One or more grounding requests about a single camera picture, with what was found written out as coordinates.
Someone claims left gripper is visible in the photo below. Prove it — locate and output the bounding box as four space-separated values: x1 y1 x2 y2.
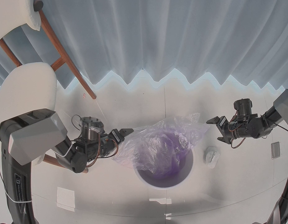
100 128 135 155

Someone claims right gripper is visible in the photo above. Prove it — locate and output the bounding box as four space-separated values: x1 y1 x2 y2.
206 116 240 145

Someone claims purple plastic bag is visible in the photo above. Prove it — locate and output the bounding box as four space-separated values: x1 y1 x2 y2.
111 112 210 178

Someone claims white trash bin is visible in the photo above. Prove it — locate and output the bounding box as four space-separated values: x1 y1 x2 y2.
134 146 196 191

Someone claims crumpled white paper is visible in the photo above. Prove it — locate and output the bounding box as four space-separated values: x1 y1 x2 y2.
205 147 220 169

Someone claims pale blue curtain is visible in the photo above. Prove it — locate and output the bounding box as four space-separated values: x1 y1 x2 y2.
0 0 288 95

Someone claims white cushioned wooden chair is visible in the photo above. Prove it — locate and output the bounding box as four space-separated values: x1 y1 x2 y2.
0 0 97 174

